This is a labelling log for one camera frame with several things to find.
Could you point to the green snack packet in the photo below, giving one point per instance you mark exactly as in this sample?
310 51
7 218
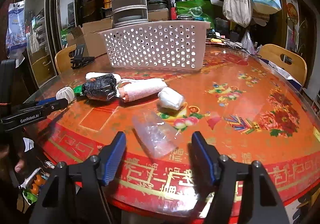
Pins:
79 91

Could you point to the white ribbed round object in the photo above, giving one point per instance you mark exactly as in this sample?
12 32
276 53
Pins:
65 93

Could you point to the right wooden chair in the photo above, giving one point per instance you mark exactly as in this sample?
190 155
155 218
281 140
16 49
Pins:
285 59

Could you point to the blue white snack bag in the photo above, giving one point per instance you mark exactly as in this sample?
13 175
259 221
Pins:
16 40

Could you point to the person's left hand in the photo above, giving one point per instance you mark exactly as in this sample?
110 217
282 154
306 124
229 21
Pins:
12 162

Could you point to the black phone stand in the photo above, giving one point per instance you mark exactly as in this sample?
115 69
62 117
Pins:
78 59

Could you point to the brown cardboard box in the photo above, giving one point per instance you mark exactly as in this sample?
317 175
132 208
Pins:
88 34

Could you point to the black knitted glove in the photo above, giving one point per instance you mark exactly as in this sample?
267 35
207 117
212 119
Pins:
102 88

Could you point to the clear plastic bag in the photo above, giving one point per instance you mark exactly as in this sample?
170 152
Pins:
156 137

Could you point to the wooden chair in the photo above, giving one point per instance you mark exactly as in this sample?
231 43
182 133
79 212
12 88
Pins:
285 59
62 59

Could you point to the left wooden chair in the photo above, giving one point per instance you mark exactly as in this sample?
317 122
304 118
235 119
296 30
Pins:
62 59

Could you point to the green shopping bag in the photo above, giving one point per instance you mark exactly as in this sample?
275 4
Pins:
197 9

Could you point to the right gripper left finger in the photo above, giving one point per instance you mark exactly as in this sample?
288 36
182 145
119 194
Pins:
73 193

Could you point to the pink white rolled cloth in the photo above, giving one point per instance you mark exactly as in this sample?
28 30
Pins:
138 89

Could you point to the white wrapped tissue pack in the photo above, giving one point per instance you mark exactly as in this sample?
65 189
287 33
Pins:
169 98

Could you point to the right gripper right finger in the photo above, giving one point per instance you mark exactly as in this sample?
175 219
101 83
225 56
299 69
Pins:
260 201

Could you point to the white perforated plastic basket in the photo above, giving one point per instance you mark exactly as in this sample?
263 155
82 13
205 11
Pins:
172 44

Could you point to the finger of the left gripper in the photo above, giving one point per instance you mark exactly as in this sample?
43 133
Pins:
29 113
45 101

